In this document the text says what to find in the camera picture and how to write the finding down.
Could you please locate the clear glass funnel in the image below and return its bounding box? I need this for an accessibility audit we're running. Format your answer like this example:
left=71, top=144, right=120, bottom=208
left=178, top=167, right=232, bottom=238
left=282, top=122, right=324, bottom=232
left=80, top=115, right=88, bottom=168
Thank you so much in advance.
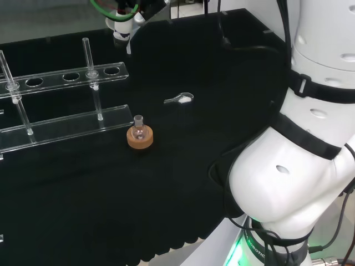
left=104, top=15, right=134, bottom=55

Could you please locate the cork ring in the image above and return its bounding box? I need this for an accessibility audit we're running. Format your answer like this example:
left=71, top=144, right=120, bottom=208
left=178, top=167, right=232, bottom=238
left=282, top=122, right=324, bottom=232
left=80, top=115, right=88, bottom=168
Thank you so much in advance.
left=126, top=125, right=154, bottom=151

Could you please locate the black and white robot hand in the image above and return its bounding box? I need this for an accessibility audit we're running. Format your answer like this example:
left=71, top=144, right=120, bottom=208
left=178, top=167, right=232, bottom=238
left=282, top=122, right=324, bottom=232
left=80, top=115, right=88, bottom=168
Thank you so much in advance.
left=111, top=0, right=170, bottom=48

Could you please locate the clear funnel stand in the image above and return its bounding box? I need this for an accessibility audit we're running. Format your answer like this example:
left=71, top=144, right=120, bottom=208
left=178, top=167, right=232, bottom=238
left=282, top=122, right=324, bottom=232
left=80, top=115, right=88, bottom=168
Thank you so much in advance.
left=0, top=37, right=134, bottom=162

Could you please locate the black cloth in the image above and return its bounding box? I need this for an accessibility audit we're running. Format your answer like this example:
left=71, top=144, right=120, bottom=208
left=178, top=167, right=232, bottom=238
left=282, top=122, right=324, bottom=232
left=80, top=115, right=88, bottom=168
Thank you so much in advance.
left=0, top=8, right=292, bottom=264

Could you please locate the clear round-bottom flask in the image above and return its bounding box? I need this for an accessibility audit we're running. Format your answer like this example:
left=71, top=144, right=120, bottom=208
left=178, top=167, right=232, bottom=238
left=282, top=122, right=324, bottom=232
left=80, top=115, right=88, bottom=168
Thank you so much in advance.
left=131, top=115, right=148, bottom=140

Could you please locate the thick black cable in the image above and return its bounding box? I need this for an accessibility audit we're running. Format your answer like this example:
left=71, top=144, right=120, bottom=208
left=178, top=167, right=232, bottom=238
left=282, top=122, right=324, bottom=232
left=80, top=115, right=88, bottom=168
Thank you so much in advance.
left=216, top=0, right=291, bottom=69

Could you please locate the thin black cable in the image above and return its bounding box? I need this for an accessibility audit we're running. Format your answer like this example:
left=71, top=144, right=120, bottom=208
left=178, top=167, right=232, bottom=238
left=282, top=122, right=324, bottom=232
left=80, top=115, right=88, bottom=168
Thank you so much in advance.
left=309, top=144, right=355, bottom=266

